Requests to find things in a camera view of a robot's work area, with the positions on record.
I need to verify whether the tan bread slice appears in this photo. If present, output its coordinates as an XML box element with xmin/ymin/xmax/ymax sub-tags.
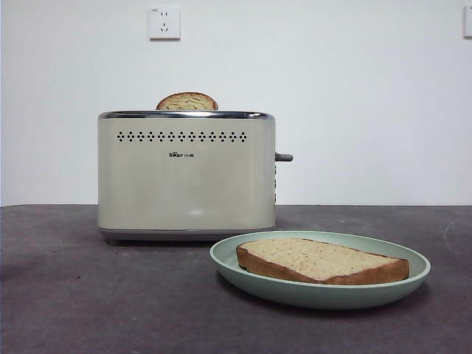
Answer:
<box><xmin>235</xmin><ymin>237</ymin><xmax>410</xmax><ymax>285</ymax></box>
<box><xmin>155</xmin><ymin>91</ymin><xmax>219</xmax><ymax>111</ymax></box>

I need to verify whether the cream toaster with chrome top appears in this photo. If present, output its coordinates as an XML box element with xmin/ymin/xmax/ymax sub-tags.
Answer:
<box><xmin>97</xmin><ymin>109</ymin><xmax>294</xmax><ymax>244</ymax></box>

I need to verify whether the pale green round plate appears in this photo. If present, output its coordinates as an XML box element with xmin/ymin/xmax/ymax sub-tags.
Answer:
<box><xmin>209</xmin><ymin>230</ymin><xmax>431</xmax><ymax>310</ymax></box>

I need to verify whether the white wall power socket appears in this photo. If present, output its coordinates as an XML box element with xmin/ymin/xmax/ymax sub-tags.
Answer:
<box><xmin>149</xmin><ymin>6</ymin><xmax>181</xmax><ymax>41</ymax></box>

